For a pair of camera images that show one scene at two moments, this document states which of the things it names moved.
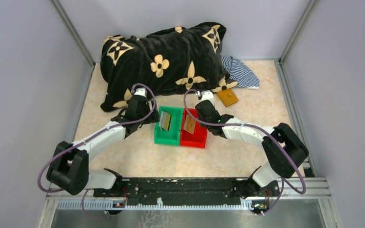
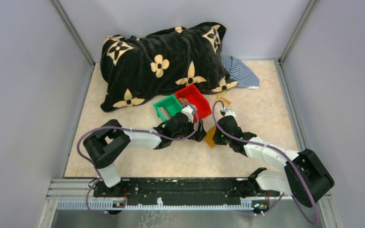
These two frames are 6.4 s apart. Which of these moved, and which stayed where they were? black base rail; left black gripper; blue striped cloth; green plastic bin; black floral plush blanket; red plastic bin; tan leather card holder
Moved: green plastic bin; red plastic bin; left black gripper; tan leather card holder
Stayed: blue striped cloth; black base rail; black floral plush blanket
